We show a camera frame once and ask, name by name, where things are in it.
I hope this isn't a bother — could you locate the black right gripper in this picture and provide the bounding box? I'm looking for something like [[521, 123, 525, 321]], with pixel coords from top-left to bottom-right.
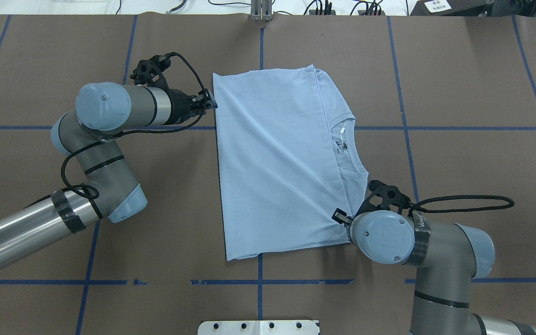
[[332, 208, 362, 229]]

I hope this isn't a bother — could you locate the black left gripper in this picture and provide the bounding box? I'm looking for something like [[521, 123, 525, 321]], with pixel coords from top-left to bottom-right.
[[168, 89, 218, 125]]

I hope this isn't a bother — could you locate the light blue t-shirt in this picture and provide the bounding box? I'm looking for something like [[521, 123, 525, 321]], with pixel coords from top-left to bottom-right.
[[213, 64, 369, 261]]

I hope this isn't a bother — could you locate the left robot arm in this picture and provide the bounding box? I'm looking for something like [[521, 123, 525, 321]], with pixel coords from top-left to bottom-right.
[[0, 82, 217, 270]]

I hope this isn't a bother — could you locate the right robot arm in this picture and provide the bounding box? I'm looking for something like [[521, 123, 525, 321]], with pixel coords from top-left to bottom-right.
[[332, 208, 536, 335]]

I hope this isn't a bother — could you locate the black power strip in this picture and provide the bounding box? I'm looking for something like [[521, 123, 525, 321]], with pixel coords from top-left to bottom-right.
[[302, 0, 336, 16], [349, 0, 385, 16]]

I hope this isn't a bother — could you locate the black box with label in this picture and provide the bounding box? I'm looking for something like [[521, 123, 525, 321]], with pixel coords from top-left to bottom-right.
[[409, 0, 494, 17]]

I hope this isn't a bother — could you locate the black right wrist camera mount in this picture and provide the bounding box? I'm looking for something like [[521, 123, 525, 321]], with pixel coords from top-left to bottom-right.
[[355, 180, 411, 215]]

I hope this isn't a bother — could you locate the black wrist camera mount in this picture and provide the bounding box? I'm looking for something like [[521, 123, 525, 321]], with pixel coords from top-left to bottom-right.
[[129, 55, 171, 91], [355, 180, 411, 215]]

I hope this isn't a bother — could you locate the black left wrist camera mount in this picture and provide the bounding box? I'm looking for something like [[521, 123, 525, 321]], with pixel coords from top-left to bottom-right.
[[129, 55, 171, 91]]

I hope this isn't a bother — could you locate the black braided right cable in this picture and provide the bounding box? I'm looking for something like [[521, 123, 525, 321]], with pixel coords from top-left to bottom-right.
[[405, 195, 515, 219]]

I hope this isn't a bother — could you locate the black braided cable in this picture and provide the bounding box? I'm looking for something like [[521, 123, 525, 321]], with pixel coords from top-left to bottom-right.
[[60, 52, 208, 201], [405, 195, 515, 219]]

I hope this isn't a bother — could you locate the grey aluminium frame post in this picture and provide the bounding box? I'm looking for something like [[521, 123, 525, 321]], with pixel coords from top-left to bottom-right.
[[249, 0, 274, 22]]

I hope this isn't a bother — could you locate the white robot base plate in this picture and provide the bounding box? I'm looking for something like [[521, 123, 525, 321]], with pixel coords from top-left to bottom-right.
[[197, 320, 321, 335]]

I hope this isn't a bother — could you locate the black braided left cable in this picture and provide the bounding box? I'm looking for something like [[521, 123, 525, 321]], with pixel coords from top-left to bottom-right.
[[60, 52, 208, 201]]

